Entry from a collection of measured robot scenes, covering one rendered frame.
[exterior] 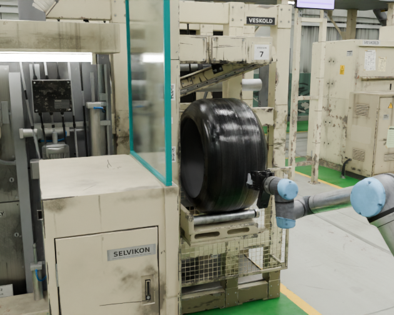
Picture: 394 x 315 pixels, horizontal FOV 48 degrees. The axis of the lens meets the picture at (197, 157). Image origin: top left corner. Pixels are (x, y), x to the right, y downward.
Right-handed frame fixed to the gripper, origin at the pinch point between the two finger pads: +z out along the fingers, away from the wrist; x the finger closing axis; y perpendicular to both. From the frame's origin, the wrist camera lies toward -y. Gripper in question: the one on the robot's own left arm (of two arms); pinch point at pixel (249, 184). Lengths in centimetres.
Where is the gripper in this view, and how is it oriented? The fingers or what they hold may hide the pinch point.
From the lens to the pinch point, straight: 202.4
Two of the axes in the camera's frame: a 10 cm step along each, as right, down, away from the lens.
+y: -0.4, -10.0, -0.9
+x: -9.4, 0.7, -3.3
